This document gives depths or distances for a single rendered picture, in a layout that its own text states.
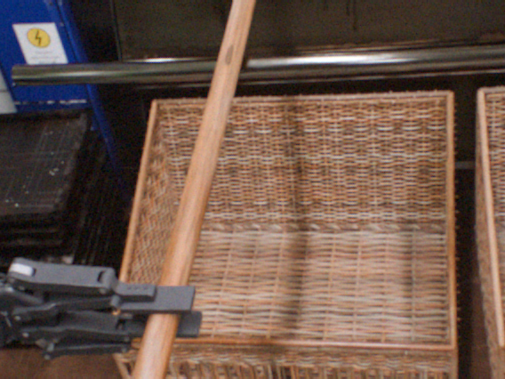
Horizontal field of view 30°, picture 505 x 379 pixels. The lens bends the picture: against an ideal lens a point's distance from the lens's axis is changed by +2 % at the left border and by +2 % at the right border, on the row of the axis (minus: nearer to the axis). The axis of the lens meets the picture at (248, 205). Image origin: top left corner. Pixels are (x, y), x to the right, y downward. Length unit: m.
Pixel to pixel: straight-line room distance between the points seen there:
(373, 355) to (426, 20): 0.57
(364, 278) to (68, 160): 0.57
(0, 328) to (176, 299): 0.19
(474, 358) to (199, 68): 0.69
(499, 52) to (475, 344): 0.59
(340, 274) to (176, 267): 0.82
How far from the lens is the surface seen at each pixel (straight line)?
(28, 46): 1.76
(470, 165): 1.79
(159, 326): 0.89
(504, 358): 1.47
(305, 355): 1.48
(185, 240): 0.96
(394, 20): 1.63
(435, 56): 1.23
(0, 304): 0.96
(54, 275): 0.91
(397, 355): 1.47
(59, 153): 1.63
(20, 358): 1.77
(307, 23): 1.64
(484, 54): 1.23
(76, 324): 0.96
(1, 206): 1.57
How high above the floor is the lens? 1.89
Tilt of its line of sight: 43 degrees down
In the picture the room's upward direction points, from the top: 11 degrees counter-clockwise
